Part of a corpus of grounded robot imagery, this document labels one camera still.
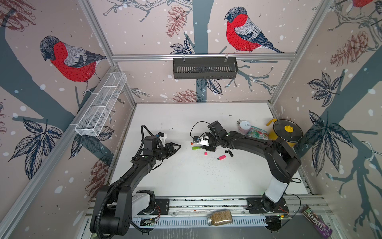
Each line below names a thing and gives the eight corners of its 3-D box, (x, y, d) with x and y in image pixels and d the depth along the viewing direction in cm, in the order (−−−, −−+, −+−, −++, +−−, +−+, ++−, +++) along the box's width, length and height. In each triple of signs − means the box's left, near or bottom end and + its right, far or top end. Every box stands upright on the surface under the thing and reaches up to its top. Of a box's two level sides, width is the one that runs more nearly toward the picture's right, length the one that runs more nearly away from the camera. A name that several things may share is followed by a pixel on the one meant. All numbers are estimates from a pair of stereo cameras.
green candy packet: (246, 136, 102) (247, 134, 100) (247, 127, 107) (248, 124, 105) (266, 141, 99) (268, 139, 97) (266, 131, 104) (268, 129, 102)
